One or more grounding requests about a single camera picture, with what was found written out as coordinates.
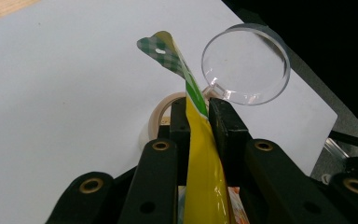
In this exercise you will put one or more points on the dark curtain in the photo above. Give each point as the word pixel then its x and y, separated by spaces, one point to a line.
pixel 329 25

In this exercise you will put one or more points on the clear jar with hinged lid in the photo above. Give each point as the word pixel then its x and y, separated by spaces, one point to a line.
pixel 245 65

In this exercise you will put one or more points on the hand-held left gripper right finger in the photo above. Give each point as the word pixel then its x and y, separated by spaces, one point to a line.
pixel 261 174

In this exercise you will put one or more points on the metal floor rail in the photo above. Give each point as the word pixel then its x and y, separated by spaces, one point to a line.
pixel 335 149

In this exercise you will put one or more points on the yellow green refill pouch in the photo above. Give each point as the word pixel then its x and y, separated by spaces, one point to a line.
pixel 205 186

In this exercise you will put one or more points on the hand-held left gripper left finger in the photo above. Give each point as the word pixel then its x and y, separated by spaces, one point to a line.
pixel 158 180

